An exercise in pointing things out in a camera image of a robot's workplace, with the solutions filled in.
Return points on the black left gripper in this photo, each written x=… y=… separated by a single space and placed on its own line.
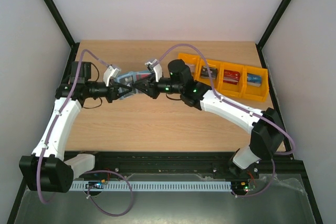
x=113 y=92

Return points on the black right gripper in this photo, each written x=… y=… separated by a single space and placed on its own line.
x=153 y=88

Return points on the teal card holder wallet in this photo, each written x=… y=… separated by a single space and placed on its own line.
x=129 y=78

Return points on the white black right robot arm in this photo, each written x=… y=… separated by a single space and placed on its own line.
x=265 y=127

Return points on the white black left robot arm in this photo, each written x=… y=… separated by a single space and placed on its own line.
x=46 y=169

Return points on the black card stack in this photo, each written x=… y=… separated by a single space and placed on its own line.
x=206 y=73

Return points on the red card stack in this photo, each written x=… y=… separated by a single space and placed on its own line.
x=231 y=77

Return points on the blue card stack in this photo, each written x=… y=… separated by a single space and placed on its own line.
x=254 y=80

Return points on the yellow plastic bin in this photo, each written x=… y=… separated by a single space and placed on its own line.
x=230 y=89
x=213 y=64
x=192 y=61
x=259 y=94

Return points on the grey metal front plate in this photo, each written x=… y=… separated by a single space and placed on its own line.
x=279 y=199

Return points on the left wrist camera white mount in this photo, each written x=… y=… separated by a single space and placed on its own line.
x=111 y=72

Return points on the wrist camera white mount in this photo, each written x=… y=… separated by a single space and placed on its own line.
x=111 y=72
x=155 y=67

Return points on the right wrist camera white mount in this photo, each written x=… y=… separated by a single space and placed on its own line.
x=155 y=67

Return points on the light blue slotted cable duct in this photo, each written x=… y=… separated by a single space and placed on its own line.
x=201 y=186

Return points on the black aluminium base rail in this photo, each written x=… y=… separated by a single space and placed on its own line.
x=215 y=164

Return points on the black corner frame post left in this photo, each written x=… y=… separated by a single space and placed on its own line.
x=60 y=22

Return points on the black corner frame post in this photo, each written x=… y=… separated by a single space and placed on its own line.
x=60 y=22
x=273 y=23

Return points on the black corner frame post right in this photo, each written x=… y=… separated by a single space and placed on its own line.
x=273 y=23

